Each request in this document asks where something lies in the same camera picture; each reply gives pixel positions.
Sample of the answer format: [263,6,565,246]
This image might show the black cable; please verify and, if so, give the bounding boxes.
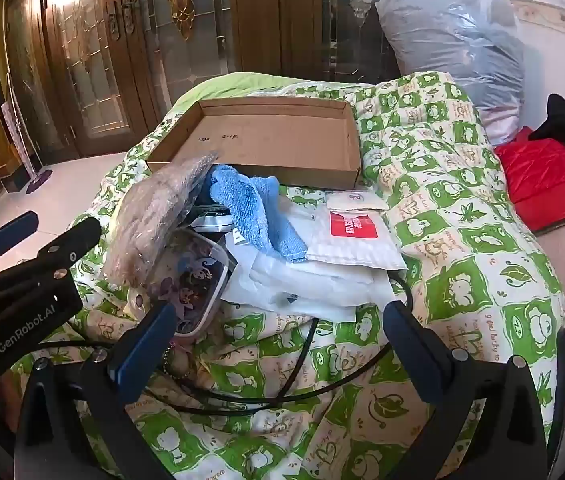
[27,270,413,416]

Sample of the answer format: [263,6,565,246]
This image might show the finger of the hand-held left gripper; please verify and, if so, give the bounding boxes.
[0,217,102,306]
[0,211,39,286]

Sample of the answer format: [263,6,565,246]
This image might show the red jacket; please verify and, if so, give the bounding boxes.
[493,127,565,236]

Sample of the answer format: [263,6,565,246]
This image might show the metal bead chain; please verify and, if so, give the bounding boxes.
[161,342,194,383]

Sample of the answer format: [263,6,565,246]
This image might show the white wipes packet red label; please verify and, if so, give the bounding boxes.
[305,205,408,268]

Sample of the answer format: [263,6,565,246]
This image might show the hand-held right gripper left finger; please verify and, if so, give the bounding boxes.
[15,300,183,480]

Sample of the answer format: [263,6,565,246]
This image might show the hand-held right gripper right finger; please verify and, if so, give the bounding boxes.
[383,301,551,480]

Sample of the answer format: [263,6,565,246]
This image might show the purple floor mop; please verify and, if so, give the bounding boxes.
[6,72,56,195]

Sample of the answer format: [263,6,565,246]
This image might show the clear container with cartoon print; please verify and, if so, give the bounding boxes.
[135,227,230,338]

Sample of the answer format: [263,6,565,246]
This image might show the plain green bed sheet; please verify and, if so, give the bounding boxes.
[170,72,378,116]

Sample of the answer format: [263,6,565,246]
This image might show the white gauze packet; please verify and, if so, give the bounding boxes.
[222,245,398,322]

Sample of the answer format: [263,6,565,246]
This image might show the plastic-wrapped brown cloth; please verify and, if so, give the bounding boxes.
[102,152,220,288]

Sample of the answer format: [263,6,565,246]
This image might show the blue towel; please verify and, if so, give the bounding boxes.
[201,164,309,263]

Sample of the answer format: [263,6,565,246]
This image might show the shallow cardboard box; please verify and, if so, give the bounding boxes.
[145,96,363,188]

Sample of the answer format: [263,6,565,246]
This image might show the green printed blanket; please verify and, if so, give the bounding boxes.
[12,71,565,480]

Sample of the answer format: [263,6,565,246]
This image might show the small white sachet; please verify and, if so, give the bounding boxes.
[325,190,388,213]

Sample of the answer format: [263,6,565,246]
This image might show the wooden double door glass panes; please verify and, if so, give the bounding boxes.
[0,0,173,166]

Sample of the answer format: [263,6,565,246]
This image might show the large translucent plastic bag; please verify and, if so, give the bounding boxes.
[375,0,526,146]

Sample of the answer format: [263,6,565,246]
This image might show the wooden glass panel screen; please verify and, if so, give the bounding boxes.
[137,0,448,91]

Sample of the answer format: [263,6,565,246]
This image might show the white plastic packet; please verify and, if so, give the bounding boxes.
[280,196,343,261]

